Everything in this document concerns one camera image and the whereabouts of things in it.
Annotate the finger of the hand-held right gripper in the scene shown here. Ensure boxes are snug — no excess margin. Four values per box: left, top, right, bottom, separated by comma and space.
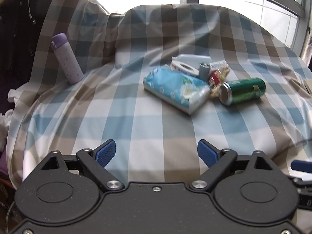
288, 160, 312, 184

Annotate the purple bottle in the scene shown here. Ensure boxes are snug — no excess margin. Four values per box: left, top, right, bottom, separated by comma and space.
50, 34, 85, 85

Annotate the white plastic bag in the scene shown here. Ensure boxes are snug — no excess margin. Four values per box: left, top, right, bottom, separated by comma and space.
0, 89, 16, 152

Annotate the green can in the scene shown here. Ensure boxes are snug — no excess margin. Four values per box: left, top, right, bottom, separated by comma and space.
218, 77, 267, 107

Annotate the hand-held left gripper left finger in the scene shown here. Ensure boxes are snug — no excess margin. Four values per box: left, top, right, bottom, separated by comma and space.
40, 139, 125, 192

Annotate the dark chair with ornate frame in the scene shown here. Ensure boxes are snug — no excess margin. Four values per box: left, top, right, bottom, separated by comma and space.
0, 0, 59, 117

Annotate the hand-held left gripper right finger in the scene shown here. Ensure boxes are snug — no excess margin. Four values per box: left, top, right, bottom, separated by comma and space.
190, 139, 274, 192

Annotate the white box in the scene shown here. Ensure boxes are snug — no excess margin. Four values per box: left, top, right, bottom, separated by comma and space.
170, 57, 200, 77

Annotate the blue tissue pack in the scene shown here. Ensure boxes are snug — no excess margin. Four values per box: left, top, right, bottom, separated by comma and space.
143, 65, 211, 115

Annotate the checkered blanket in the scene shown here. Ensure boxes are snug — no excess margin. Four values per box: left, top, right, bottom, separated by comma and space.
6, 0, 312, 188

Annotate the small grey container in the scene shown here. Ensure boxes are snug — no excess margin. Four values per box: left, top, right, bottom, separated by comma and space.
199, 63, 210, 81

